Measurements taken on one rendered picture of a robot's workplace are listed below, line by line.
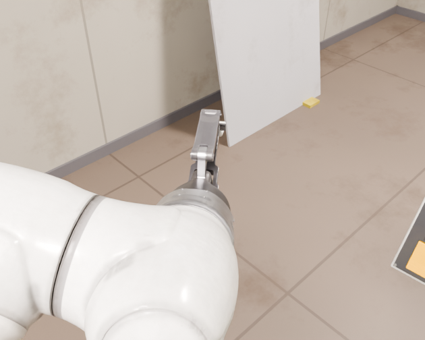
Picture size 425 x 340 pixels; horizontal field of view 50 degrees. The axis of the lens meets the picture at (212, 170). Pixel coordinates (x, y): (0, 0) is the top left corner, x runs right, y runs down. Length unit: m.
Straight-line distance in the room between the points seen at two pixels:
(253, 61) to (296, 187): 0.89
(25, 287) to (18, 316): 0.02
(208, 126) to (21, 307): 0.31
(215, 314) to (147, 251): 0.06
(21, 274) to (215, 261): 0.13
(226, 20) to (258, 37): 0.32
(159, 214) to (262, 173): 2.57
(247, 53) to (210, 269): 2.78
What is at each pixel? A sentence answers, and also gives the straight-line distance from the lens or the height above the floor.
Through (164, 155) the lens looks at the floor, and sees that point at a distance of 3.07.
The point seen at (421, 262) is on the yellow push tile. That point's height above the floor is 1.00.
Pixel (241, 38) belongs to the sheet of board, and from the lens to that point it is 3.01.
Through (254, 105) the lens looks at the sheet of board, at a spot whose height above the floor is 0.20.
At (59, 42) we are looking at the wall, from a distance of 2.68.
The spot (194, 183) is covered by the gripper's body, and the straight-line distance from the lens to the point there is 0.50.
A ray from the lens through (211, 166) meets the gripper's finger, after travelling 0.56.
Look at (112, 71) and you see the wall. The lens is 2.91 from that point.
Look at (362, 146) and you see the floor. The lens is 3.29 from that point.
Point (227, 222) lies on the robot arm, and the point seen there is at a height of 1.54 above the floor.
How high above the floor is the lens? 1.85
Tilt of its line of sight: 39 degrees down
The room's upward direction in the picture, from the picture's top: straight up
